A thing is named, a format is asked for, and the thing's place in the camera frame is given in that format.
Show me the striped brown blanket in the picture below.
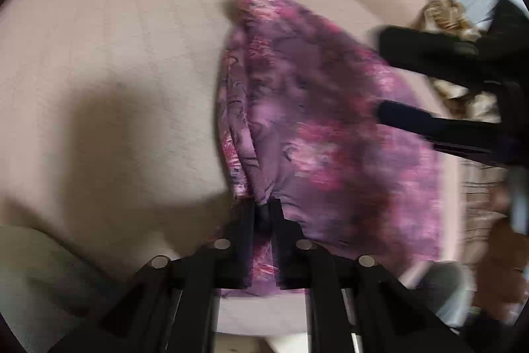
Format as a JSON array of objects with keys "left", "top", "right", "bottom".
[{"left": 462, "top": 160, "right": 507, "bottom": 262}]

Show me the beige patterned cloth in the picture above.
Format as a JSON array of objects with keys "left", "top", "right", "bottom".
[{"left": 413, "top": 0, "right": 500, "bottom": 124}]

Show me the purple floral garment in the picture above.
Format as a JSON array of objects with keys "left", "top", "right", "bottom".
[{"left": 217, "top": 0, "right": 442, "bottom": 275}]

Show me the pink quilted bedspread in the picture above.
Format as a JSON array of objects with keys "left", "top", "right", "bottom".
[{"left": 0, "top": 0, "right": 464, "bottom": 337}]

